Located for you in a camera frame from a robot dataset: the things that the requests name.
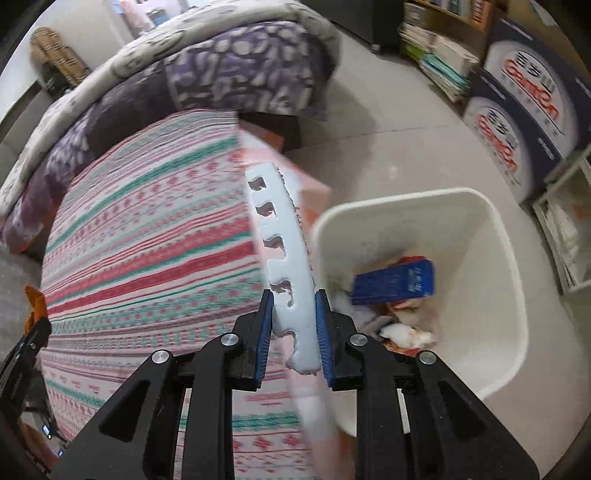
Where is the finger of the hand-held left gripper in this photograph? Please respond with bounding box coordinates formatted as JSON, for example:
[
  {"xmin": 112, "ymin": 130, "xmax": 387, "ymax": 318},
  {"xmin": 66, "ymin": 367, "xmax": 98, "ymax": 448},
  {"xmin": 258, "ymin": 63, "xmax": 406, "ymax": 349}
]
[{"xmin": 21, "ymin": 316, "xmax": 52, "ymax": 365}]

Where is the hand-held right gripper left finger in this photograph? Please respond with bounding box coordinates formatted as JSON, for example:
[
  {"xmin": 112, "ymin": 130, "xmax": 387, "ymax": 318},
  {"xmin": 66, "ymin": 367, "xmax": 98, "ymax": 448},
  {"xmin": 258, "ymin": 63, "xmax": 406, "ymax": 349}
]
[{"xmin": 51, "ymin": 290, "xmax": 275, "ymax": 480}]

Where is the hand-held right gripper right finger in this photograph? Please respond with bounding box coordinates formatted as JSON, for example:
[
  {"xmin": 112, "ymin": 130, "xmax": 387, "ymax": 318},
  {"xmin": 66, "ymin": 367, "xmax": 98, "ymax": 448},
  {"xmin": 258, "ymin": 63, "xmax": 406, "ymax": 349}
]
[{"xmin": 315, "ymin": 290, "xmax": 540, "ymax": 480}]

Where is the orange wrapper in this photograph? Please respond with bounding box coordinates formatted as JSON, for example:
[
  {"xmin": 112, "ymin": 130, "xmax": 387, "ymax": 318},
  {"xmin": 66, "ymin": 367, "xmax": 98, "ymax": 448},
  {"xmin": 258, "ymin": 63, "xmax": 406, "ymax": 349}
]
[{"xmin": 24, "ymin": 285, "xmax": 48, "ymax": 324}]

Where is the white toothed foam strip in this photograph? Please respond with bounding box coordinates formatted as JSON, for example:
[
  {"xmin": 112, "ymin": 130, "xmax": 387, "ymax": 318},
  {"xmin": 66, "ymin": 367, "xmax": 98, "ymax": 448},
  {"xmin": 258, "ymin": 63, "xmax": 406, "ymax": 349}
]
[{"xmin": 245, "ymin": 161, "xmax": 321, "ymax": 374}]

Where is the large white paper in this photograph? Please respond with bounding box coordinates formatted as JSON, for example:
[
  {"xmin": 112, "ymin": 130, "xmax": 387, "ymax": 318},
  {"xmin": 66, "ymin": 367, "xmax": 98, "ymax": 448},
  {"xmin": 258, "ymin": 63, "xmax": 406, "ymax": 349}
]
[{"xmin": 383, "ymin": 323, "xmax": 437, "ymax": 349}]

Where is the blue cardboard box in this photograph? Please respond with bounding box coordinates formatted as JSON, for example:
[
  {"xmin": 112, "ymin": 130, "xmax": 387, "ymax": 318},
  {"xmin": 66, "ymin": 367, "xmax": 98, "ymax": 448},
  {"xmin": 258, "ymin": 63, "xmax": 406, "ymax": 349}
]
[{"xmin": 352, "ymin": 258, "xmax": 435, "ymax": 306}]

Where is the white plastic bin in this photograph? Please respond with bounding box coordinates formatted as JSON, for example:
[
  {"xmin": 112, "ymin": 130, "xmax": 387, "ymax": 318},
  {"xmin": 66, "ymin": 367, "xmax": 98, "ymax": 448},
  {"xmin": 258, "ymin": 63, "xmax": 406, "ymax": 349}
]
[{"xmin": 311, "ymin": 187, "xmax": 529, "ymax": 437}]

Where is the striped patterned bed sheet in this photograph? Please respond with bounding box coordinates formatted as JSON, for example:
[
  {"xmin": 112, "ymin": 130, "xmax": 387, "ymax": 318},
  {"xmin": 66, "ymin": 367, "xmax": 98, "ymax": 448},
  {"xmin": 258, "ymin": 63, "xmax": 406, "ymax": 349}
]
[{"xmin": 39, "ymin": 108, "xmax": 324, "ymax": 480}]

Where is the pink checked sheet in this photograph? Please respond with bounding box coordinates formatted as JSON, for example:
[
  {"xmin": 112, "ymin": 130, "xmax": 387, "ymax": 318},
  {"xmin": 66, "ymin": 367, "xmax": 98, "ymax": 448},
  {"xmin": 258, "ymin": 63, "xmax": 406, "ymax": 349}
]
[{"xmin": 238, "ymin": 117, "xmax": 333, "ymax": 232}]

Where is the grey bed headboard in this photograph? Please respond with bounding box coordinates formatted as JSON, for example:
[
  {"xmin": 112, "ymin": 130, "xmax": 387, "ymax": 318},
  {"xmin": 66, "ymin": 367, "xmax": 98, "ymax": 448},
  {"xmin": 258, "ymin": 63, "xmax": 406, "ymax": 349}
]
[{"xmin": 0, "ymin": 76, "xmax": 49, "ymax": 158}]

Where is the white low shelf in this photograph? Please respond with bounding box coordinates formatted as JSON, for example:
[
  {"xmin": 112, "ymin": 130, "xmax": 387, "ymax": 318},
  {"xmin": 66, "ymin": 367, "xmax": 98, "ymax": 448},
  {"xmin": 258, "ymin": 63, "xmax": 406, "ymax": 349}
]
[{"xmin": 531, "ymin": 148, "xmax": 591, "ymax": 296}]

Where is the plaid bag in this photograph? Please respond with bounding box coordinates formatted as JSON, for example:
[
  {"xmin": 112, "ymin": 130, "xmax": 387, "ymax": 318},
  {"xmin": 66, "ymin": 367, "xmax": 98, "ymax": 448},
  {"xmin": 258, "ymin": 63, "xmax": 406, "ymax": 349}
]
[{"xmin": 30, "ymin": 27, "xmax": 90, "ymax": 88}]

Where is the purple patterned quilt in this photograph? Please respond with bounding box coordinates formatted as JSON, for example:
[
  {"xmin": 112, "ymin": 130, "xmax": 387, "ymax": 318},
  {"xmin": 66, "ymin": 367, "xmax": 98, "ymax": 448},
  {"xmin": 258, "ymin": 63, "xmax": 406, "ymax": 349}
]
[{"xmin": 0, "ymin": 0, "xmax": 342, "ymax": 254}]

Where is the stack of books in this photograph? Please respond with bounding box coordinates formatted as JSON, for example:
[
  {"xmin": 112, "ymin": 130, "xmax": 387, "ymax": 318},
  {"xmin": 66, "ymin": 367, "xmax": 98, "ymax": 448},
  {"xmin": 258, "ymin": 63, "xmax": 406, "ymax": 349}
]
[{"xmin": 398, "ymin": 21, "xmax": 481, "ymax": 104}]

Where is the black cabinet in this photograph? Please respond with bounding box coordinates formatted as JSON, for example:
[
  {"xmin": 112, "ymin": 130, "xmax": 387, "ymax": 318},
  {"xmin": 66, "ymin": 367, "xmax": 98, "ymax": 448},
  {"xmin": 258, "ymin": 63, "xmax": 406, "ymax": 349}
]
[{"xmin": 323, "ymin": 0, "xmax": 407, "ymax": 54}]

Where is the wooden bookshelf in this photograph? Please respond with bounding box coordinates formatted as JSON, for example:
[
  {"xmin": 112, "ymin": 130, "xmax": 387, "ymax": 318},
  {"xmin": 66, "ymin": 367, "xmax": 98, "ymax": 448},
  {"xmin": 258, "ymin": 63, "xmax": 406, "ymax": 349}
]
[{"xmin": 404, "ymin": 0, "xmax": 509, "ymax": 34}]

